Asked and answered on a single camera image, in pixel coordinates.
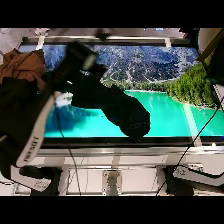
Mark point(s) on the dark jeans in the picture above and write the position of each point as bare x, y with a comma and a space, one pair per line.
126, 113

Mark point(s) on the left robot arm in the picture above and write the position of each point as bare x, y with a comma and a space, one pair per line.
36, 133

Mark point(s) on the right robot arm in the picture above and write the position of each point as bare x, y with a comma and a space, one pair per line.
200, 176

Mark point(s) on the black garment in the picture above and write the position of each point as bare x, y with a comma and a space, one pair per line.
15, 96

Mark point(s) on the brown garment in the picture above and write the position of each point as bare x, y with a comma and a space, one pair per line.
23, 66

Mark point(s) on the silver frame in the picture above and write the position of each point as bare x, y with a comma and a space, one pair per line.
133, 155

